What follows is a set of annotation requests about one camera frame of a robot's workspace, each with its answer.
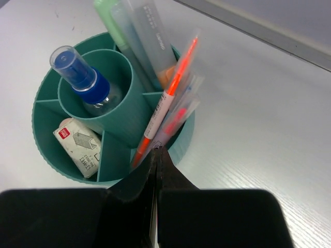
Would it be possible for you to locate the blue thin pen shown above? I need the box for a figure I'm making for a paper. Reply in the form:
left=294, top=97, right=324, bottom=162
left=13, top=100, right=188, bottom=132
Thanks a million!
left=180, top=73, right=205, bottom=103

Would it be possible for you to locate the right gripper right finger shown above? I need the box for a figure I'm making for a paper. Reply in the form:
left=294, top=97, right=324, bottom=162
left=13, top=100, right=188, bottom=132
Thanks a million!
left=156, top=148, right=294, bottom=247

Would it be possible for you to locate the red thin pen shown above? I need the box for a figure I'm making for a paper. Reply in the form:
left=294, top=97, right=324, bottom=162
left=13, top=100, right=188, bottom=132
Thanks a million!
left=130, top=34, right=199, bottom=169

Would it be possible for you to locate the red transparent pen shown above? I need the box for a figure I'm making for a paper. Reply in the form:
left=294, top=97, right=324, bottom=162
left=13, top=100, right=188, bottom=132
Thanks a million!
left=151, top=93, right=200, bottom=149

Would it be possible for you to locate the teal round desk organizer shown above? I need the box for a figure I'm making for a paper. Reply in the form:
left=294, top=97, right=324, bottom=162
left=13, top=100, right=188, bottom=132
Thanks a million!
left=31, top=32, right=196, bottom=184

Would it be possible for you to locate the small blue-capped glue bottle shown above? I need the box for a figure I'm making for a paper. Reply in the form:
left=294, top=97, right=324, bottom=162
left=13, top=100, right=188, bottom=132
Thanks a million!
left=49, top=45, right=123, bottom=116

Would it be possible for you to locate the orange highlighter marker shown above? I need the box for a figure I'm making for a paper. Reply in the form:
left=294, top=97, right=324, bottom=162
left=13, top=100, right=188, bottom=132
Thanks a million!
left=127, top=1, right=177, bottom=89

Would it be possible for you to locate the white boxed eraser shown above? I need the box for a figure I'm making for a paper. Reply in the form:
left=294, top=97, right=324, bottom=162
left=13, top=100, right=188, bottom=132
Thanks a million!
left=53, top=119, right=101, bottom=178

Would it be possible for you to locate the pink eraser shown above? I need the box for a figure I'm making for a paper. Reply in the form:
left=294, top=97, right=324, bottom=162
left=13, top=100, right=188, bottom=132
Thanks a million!
left=59, top=118, right=75, bottom=129

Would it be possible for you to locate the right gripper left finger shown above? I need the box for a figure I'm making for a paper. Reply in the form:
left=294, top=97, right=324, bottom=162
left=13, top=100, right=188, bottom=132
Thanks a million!
left=1, top=149, right=158, bottom=247

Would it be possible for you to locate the green highlighter marker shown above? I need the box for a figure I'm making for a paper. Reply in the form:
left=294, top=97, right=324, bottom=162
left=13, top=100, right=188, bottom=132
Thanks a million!
left=94, top=0, right=129, bottom=54

